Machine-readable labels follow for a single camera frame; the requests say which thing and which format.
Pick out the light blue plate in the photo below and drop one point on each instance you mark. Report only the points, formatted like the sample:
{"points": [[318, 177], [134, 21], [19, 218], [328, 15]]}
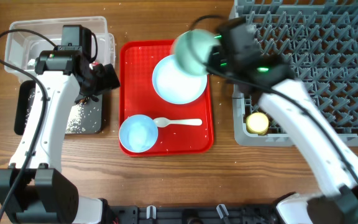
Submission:
{"points": [[174, 85]]}

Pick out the black waste tray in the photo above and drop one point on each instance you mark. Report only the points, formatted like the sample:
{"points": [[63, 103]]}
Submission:
{"points": [[85, 118]]}

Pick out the light blue bowl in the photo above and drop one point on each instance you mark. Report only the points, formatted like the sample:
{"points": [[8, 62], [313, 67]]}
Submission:
{"points": [[138, 133]]}

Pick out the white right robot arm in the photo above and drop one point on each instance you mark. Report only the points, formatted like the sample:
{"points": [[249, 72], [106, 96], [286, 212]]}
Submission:
{"points": [[286, 100]]}

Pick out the grey dishwasher rack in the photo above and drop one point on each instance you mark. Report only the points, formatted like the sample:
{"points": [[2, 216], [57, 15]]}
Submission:
{"points": [[320, 41]]}

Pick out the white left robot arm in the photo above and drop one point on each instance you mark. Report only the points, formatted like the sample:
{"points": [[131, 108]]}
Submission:
{"points": [[32, 187]]}

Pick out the clear plastic bin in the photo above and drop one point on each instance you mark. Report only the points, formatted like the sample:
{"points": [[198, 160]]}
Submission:
{"points": [[23, 48]]}

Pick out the green bowl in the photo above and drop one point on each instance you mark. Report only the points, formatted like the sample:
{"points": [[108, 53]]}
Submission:
{"points": [[191, 51]]}

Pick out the white plastic spoon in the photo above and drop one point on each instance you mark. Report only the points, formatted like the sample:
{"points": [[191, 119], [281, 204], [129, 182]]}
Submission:
{"points": [[162, 122]]}

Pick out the white rice pile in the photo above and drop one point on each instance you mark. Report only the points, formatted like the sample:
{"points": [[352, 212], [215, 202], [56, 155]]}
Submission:
{"points": [[79, 116]]}

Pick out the yellow plastic cup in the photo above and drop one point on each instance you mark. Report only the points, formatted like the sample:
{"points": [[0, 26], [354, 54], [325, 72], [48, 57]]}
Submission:
{"points": [[257, 123]]}

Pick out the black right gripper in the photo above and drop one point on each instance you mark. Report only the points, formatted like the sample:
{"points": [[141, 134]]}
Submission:
{"points": [[214, 57]]}

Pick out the red plastic tray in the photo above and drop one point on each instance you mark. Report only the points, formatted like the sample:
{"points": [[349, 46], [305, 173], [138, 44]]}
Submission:
{"points": [[139, 59]]}

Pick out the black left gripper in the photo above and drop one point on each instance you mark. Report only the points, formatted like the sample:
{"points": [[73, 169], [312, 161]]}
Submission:
{"points": [[105, 84]]}

